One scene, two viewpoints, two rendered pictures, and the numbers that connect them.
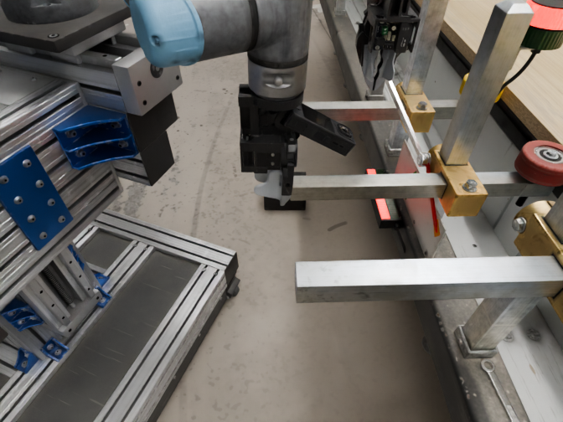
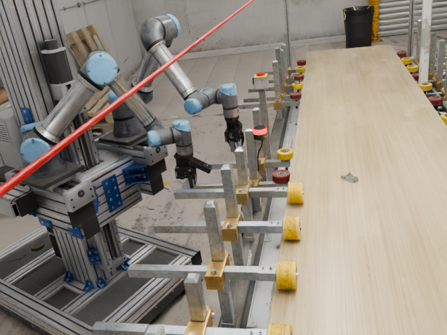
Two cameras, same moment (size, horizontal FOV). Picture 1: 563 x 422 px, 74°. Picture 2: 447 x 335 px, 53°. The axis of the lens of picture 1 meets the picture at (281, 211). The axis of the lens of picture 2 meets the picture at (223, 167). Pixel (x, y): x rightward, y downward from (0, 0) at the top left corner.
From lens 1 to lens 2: 159 cm
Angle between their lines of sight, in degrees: 25
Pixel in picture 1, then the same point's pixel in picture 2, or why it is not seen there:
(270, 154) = (184, 172)
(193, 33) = (158, 140)
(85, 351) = (114, 288)
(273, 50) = (179, 143)
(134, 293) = not seen: hidden behind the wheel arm
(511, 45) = (250, 139)
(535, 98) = (299, 157)
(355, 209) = not seen: hidden behind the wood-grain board
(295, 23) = (183, 136)
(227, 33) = (166, 139)
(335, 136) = (203, 166)
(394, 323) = not seen: hidden behind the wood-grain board
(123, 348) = (132, 288)
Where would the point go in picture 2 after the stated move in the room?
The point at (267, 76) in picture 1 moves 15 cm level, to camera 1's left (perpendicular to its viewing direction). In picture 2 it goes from (179, 149) to (148, 150)
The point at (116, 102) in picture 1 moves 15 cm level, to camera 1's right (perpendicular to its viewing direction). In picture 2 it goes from (143, 161) to (170, 160)
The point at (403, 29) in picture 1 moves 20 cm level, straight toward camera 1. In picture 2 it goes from (234, 135) to (212, 151)
